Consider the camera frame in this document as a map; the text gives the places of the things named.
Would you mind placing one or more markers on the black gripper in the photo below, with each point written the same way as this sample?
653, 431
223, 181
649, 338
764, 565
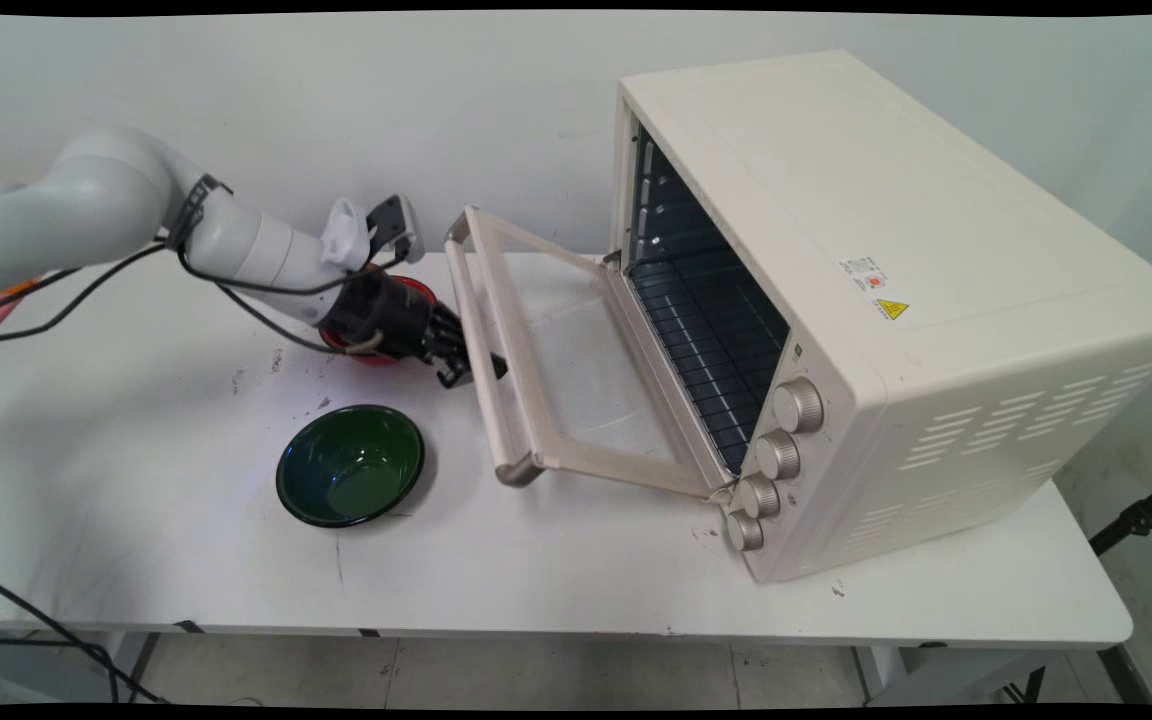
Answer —
386, 318

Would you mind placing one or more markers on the cream glass oven door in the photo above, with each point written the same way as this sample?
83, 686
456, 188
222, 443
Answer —
576, 390

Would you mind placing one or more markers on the red bowl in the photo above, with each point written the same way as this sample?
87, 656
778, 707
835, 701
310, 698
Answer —
419, 291

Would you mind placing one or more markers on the green glass bowl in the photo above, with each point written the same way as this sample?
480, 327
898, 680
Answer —
350, 466

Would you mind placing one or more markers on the silver oven knob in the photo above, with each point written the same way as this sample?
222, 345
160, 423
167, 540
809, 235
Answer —
758, 496
798, 405
744, 531
778, 455

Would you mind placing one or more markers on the white label sticker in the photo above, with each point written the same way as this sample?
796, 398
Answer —
863, 273

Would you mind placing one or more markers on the yellow warning sticker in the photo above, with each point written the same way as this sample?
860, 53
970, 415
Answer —
891, 309

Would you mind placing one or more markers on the cream toaster oven body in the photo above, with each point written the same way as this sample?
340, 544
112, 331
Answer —
886, 250

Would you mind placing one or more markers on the grey table leg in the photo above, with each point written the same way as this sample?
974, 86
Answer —
136, 665

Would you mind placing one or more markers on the black tripod stand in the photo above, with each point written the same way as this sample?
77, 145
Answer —
1141, 518

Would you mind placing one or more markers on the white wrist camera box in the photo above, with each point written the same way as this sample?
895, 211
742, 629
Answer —
356, 235

